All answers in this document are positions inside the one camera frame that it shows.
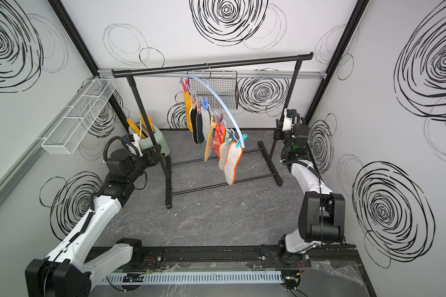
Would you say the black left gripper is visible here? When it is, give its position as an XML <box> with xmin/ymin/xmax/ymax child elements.
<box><xmin>127</xmin><ymin>144</ymin><xmax>160</xmax><ymax>184</ymax></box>

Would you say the white insole orange trim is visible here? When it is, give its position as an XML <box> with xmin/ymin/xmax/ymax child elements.
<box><xmin>224</xmin><ymin>142</ymin><xmax>243</xmax><ymax>186</ymax></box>

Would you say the red insole orange trim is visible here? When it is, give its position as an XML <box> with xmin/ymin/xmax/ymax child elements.
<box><xmin>213</xmin><ymin>121</ymin><xmax>226</xmax><ymax>158</ymax></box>

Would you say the black metal clothes rack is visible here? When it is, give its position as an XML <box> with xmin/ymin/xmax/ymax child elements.
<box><xmin>111</xmin><ymin>53</ymin><xmax>313</xmax><ymax>194</ymax></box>

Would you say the light blue arc hanger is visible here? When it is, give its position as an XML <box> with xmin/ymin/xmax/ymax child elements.
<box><xmin>179</xmin><ymin>74</ymin><xmax>242</xmax><ymax>137</ymax></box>

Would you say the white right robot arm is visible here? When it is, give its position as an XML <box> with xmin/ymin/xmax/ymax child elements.
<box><xmin>275</xmin><ymin>115</ymin><xmax>346</xmax><ymax>254</ymax></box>

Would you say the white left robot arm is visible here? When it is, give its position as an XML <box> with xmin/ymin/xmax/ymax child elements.
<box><xmin>25</xmin><ymin>136</ymin><xmax>163</xmax><ymax>297</ymax></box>

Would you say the mint green toaster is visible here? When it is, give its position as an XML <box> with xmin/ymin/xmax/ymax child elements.
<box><xmin>128</xmin><ymin>124</ymin><xmax>170</xmax><ymax>157</ymax></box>

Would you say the teal clothespin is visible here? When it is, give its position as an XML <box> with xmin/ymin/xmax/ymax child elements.
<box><xmin>235</xmin><ymin>134</ymin><xmax>248</xmax><ymax>149</ymax></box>

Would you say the black felt insole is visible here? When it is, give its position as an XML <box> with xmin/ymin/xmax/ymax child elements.
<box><xmin>190</xmin><ymin>108</ymin><xmax>204</xmax><ymax>144</ymax></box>

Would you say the white insole yellow trim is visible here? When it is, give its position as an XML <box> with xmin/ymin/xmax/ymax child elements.
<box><xmin>219</xmin><ymin>139</ymin><xmax>232</xmax><ymax>171</ymax></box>

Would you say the yellow foam insole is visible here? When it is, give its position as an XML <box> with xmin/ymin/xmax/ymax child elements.
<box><xmin>204</xmin><ymin>115</ymin><xmax>216</xmax><ymax>162</ymax></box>

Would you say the dark grey felt insole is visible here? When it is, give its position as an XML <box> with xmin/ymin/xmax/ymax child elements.
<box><xmin>201</xmin><ymin>108</ymin><xmax>211</xmax><ymax>142</ymax></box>

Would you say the blue clothespin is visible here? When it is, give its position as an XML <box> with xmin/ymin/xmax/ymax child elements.
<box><xmin>201</xmin><ymin>97</ymin><xmax>211</xmax><ymax>111</ymax></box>

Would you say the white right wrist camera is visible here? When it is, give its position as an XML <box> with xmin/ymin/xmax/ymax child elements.
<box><xmin>282</xmin><ymin>108</ymin><xmax>297</xmax><ymax>132</ymax></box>

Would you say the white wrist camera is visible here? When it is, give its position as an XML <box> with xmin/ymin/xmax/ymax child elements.
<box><xmin>127</xmin><ymin>134</ymin><xmax>142</xmax><ymax>157</ymax></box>
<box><xmin>282</xmin><ymin>108</ymin><xmax>297</xmax><ymax>132</ymax></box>

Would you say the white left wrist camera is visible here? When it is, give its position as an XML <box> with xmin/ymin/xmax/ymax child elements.
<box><xmin>127</xmin><ymin>134</ymin><xmax>142</xmax><ymax>157</ymax></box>

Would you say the aluminium wall rail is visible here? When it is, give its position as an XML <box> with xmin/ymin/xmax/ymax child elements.
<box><xmin>98</xmin><ymin>69</ymin><xmax>327</xmax><ymax>80</ymax></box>

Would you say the white wire wall shelf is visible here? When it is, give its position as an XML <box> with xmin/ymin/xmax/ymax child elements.
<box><xmin>41</xmin><ymin>78</ymin><xmax>116</xmax><ymax>155</ymax></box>

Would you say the black wire wall basket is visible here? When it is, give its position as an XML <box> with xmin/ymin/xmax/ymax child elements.
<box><xmin>187</xmin><ymin>78</ymin><xmax>239</xmax><ymax>110</ymax></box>

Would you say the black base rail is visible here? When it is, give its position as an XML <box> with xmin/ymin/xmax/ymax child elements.
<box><xmin>118</xmin><ymin>245</ymin><xmax>362</xmax><ymax>271</ymax></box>

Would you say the grey slotted cable duct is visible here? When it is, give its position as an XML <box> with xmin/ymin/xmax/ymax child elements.
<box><xmin>98</xmin><ymin>271</ymin><xmax>283</xmax><ymax>287</ymax></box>

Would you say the black corner frame post right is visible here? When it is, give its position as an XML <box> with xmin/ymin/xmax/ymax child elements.
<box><xmin>305</xmin><ymin>0</ymin><xmax>369</xmax><ymax>123</ymax></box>

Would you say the black corner frame post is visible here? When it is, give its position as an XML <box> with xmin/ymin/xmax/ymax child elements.
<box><xmin>47</xmin><ymin>0</ymin><xmax>129</xmax><ymax>131</ymax></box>
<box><xmin>305</xmin><ymin>0</ymin><xmax>369</xmax><ymax>123</ymax></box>

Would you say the black corner frame post left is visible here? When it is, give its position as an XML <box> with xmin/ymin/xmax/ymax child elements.
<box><xmin>47</xmin><ymin>0</ymin><xmax>129</xmax><ymax>131</ymax></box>

